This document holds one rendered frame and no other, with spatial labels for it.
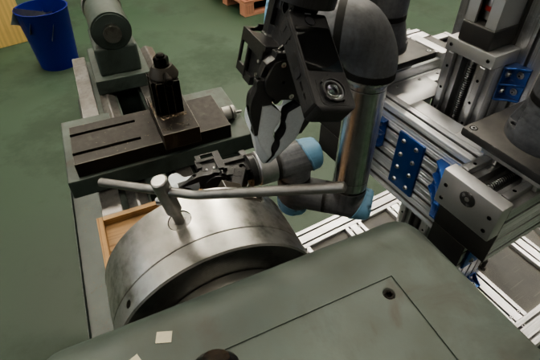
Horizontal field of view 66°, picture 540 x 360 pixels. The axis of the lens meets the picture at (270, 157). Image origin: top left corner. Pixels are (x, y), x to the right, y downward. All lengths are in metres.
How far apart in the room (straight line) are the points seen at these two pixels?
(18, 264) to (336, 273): 2.01
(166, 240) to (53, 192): 2.10
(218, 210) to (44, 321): 1.60
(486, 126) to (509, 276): 1.12
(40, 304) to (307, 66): 1.93
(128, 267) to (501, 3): 0.88
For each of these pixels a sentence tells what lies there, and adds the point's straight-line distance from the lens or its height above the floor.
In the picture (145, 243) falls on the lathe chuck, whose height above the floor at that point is 1.22.
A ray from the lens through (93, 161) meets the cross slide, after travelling 1.17.
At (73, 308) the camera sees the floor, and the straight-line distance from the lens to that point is 2.11.
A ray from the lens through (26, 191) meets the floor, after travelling 2.74.
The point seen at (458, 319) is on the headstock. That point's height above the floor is 1.26.
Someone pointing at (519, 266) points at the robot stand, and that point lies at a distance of 2.07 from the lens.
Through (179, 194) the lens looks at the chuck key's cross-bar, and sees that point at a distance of 0.53.
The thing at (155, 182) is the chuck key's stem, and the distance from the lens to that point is 0.53.
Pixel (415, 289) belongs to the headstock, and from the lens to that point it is 0.52.
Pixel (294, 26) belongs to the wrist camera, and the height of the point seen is 1.51.
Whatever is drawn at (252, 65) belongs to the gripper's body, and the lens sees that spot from 0.48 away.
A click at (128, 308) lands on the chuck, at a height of 1.17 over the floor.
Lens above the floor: 1.67
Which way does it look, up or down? 40 degrees down
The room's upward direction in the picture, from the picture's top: straight up
